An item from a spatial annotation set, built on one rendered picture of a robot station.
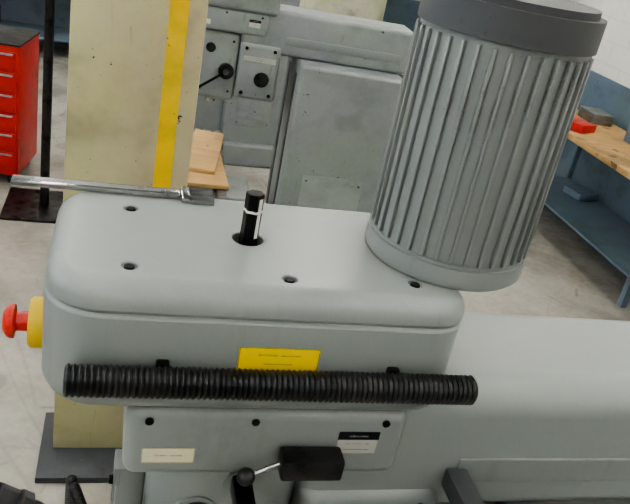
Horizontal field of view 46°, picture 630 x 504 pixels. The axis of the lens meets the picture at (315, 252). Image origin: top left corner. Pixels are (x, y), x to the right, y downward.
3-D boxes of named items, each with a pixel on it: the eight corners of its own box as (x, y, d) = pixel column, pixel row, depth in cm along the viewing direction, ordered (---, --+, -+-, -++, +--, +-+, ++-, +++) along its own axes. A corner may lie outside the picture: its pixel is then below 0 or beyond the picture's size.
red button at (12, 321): (-1, 344, 86) (-1, 315, 84) (5, 325, 89) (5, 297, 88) (30, 345, 87) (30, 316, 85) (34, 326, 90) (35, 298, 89)
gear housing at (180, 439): (120, 480, 86) (127, 411, 81) (124, 356, 107) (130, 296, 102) (393, 477, 94) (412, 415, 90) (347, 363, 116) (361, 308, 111)
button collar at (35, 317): (26, 357, 86) (27, 313, 84) (32, 329, 92) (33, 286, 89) (44, 358, 87) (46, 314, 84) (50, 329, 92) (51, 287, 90)
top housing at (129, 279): (34, 414, 78) (37, 282, 71) (58, 288, 101) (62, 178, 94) (445, 419, 91) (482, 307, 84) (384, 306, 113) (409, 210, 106)
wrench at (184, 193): (9, 188, 89) (9, 182, 88) (13, 176, 92) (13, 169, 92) (213, 206, 95) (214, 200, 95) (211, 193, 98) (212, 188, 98)
